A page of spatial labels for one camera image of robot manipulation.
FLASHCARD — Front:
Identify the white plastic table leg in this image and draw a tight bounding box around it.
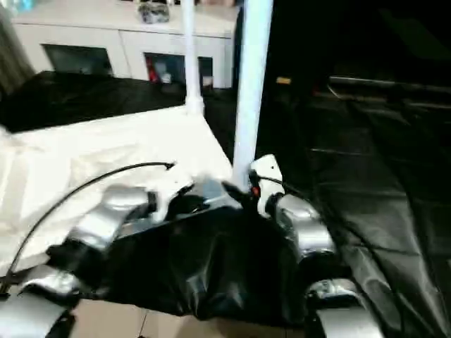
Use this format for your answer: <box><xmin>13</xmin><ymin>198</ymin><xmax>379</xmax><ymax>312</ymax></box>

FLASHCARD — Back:
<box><xmin>180</xmin><ymin>0</ymin><xmax>206</xmax><ymax>116</ymax></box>
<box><xmin>230</xmin><ymin>0</ymin><xmax>276</xmax><ymax>194</ymax></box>

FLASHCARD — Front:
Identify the white plastic table top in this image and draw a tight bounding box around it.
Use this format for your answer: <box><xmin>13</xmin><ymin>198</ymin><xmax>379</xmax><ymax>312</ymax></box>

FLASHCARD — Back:
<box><xmin>0</xmin><ymin>104</ymin><xmax>236</xmax><ymax>273</ymax></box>

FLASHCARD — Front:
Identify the black flat board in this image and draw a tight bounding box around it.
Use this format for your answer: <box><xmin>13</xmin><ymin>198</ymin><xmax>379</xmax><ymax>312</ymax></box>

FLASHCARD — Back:
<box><xmin>328</xmin><ymin>75</ymin><xmax>451</xmax><ymax>88</ymax></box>

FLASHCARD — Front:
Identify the dark glittery ornament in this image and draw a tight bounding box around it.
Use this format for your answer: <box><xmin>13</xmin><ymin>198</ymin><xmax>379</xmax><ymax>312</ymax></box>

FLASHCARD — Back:
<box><xmin>137</xmin><ymin>2</ymin><xmax>171</xmax><ymax>25</ymax></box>

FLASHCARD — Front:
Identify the white sideboard cabinet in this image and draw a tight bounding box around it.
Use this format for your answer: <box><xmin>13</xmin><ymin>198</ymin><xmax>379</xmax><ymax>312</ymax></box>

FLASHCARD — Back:
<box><xmin>11</xmin><ymin>0</ymin><xmax>241</xmax><ymax>89</ymax></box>

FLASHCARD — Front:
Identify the grey curtain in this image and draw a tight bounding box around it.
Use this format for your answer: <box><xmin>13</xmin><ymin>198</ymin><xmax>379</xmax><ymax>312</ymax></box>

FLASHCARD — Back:
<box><xmin>0</xmin><ymin>6</ymin><xmax>37</xmax><ymax>93</ymax></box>

